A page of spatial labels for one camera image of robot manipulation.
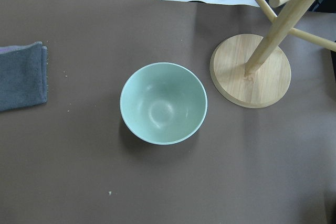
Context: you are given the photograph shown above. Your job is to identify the wooden cup stand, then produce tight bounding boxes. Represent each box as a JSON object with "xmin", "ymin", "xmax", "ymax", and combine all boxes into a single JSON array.
[{"xmin": 210, "ymin": 0, "xmax": 335, "ymax": 108}]

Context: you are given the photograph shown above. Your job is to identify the green ceramic bowl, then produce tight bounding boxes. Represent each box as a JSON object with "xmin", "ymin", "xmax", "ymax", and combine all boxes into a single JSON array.
[{"xmin": 120, "ymin": 62, "xmax": 208, "ymax": 145}]

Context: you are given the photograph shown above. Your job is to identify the grey folded cloth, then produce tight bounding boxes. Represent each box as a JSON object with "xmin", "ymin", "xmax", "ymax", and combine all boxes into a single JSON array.
[{"xmin": 1, "ymin": 41, "xmax": 48, "ymax": 111}]

